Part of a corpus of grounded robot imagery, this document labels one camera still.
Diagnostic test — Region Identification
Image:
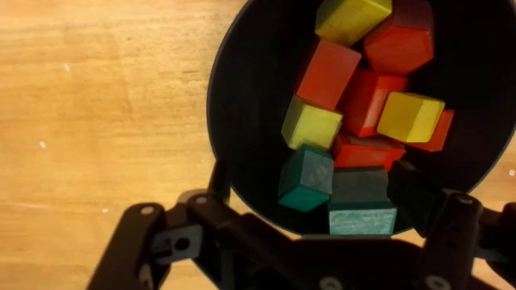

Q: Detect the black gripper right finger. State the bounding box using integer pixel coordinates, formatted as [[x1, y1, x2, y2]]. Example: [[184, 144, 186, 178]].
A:
[[387, 160, 516, 290]]

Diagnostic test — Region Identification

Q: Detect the black bowl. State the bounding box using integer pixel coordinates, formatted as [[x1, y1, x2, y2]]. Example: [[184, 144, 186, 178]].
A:
[[207, 0, 516, 239]]

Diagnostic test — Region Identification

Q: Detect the yellow wooden block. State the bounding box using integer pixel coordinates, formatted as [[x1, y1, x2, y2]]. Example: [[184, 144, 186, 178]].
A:
[[376, 91, 447, 146], [315, 0, 394, 49], [279, 96, 345, 152]]

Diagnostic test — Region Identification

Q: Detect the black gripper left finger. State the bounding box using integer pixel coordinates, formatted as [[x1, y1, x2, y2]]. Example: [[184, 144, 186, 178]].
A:
[[87, 158, 345, 290]]

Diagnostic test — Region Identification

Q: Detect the teal wooden block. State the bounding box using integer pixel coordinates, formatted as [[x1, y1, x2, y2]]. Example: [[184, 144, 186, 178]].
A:
[[326, 166, 398, 237], [276, 146, 337, 215]]

